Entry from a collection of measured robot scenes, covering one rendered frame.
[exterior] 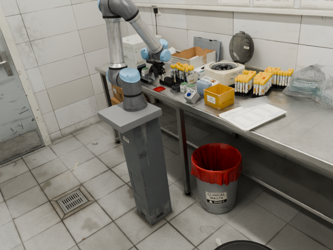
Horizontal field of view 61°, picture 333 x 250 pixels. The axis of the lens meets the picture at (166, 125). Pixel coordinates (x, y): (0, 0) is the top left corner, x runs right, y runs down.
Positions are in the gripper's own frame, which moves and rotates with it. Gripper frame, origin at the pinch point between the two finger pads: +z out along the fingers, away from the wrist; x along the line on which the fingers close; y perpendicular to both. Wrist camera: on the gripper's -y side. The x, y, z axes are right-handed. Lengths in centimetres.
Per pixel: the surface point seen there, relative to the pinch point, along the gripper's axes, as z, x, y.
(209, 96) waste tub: -33, -2, 52
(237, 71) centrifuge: -31, 35, 43
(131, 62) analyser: 1.7, -4.4, -22.1
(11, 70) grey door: 70, -71, -120
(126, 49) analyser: -4.7, -4.2, -30.2
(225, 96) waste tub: -37, 4, 59
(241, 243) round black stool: -39, -51, 122
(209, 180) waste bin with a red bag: 17, -9, 85
